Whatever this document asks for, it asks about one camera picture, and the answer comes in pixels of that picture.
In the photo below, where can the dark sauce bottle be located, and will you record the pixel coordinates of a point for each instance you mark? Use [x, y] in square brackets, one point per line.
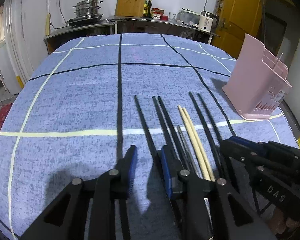
[149, 6]

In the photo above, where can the pink plastic utensil basket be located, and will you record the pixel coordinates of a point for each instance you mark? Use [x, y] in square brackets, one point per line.
[258, 83]

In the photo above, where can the red lidded jar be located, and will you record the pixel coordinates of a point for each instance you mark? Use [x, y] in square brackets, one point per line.
[157, 13]

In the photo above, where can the white electric kettle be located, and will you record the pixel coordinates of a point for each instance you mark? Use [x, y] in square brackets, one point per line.
[208, 21]

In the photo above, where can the steel kitchen counter left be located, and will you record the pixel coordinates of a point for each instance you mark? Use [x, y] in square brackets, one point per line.
[61, 36]

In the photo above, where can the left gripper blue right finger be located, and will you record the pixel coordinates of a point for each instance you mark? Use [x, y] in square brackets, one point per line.
[210, 209]

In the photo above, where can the yellow wooden door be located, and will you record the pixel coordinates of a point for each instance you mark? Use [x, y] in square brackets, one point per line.
[237, 18]

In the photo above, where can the blue checked tablecloth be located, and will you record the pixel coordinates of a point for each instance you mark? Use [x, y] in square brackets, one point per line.
[78, 114]

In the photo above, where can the steel kitchen counter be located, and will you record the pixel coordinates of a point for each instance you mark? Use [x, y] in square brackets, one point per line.
[151, 26]
[61, 36]

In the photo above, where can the dark grey chopstick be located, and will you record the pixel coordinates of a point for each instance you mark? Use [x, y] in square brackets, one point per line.
[187, 151]

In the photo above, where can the black induction cooker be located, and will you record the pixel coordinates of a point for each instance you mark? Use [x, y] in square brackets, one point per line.
[84, 20]

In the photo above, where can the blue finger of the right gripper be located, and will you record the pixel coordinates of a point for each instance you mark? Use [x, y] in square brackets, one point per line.
[240, 153]
[247, 142]

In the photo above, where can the clear plastic storage box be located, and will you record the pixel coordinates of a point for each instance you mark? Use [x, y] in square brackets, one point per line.
[188, 17]

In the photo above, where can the steel kitchen counter right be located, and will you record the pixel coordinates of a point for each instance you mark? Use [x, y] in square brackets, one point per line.
[151, 26]

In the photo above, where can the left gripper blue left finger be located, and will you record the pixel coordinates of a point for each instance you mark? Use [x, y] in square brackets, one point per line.
[87, 208]

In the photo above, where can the wooden cutting board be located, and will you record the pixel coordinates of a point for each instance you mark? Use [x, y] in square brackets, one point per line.
[130, 8]

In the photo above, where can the red patterned rug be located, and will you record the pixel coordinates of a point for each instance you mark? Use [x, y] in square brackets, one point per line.
[4, 112]

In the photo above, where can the stainless steel steamer pot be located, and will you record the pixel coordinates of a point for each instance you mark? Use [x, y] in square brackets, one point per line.
[87, 8]

